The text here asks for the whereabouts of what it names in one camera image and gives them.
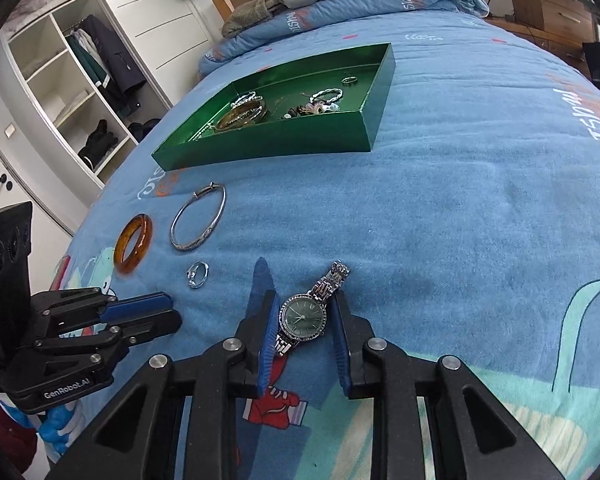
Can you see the low wooden cabinet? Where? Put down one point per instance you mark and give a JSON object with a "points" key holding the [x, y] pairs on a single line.
{"points": [[555, 45]]}

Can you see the light amber bangle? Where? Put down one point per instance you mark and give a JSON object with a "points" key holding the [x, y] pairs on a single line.
{"points": [[147, 232]]}

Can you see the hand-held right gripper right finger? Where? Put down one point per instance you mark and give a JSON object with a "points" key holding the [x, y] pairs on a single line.
{"points": [[337, 360]]}

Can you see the dark red cloth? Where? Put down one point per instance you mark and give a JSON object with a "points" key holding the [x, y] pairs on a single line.
{"points": [[5, 430]]}

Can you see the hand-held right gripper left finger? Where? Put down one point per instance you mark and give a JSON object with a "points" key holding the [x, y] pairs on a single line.
{"points": [[269, 350]]}

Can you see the thin silver bangle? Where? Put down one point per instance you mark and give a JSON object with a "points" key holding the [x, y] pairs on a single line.
{"points": [[192, 246]]}

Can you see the hanging dark clothes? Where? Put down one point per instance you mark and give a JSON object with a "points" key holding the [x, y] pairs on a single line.
{"points": [[115, 65]]}

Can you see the white wardrobe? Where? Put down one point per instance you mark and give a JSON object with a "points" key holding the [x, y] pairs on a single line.
{"points": [[155, 15]]}

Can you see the dark clothes pile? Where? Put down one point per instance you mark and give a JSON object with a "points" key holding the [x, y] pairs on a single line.
{"points": [[145, 130]]}

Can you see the black clothes on shelf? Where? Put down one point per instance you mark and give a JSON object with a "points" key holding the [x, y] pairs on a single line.
{"points": [[97, 145]]}

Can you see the silver wristwatch green dial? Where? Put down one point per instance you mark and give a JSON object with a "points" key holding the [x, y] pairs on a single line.
{"points": [[302, 316]]}

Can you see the green tray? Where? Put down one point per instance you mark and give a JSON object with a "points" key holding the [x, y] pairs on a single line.
{"points": [[290, 135]]}

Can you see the white folded bedding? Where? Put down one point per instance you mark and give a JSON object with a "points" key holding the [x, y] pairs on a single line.
{"points": [[40, 5]]}

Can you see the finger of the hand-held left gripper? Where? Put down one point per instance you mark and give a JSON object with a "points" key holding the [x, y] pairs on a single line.
{"points": [[150, 327], [135, 306]]}

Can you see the dark brown bangle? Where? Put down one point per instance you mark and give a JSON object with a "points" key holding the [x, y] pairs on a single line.
{"points": [[230, 121]]}

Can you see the wall light switch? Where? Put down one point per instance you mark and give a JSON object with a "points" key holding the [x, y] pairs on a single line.
{"points": [[10, 130]]}

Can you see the olive fleece coat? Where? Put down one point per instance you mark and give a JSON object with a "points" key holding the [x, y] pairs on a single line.
{"points": [[252, 12]]}

